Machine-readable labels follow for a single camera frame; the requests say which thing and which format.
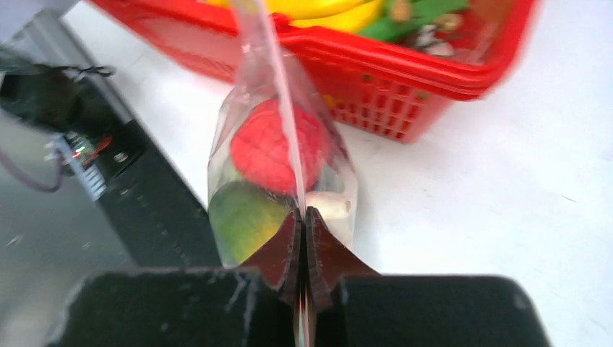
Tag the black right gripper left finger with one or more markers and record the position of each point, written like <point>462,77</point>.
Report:
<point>278,259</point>

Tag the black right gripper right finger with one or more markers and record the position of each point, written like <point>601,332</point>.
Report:
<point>328,260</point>

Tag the orange green mango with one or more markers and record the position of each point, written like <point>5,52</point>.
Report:
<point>243,217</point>

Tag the clear zip top bag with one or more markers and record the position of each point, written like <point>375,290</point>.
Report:
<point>268,71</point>

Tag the red apple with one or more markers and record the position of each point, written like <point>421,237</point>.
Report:
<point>259,149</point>

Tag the red plastic shopping basket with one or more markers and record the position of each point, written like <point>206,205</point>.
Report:
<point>379,87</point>

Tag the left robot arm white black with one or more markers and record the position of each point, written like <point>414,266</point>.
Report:
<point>58,99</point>

